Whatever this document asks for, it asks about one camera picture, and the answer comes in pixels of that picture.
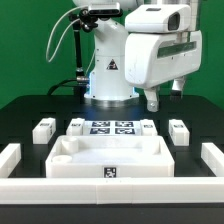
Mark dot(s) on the white right barrier wall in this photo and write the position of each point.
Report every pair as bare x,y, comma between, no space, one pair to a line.
214,158

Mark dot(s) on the black camera stand pole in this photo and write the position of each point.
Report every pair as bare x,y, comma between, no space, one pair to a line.
80,77

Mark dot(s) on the white left barrier wall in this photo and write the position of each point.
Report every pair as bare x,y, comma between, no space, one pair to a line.
9,158

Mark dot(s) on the white barrier wall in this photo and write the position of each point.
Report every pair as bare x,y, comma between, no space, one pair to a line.
9,158
111,190
214,158

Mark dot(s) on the white front barrier wall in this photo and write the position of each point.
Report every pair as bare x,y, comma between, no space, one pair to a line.
111,190

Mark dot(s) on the fiducial marker sheet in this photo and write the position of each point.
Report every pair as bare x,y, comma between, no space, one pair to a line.
112,128

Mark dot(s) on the white desk top tray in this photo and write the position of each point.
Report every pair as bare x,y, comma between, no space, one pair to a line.
109,157

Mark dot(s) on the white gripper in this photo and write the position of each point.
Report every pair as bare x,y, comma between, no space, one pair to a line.
152,59

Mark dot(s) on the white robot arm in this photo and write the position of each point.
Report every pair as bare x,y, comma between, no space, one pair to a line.
107,84

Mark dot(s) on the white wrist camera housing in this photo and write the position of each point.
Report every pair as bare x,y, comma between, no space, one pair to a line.
165,18

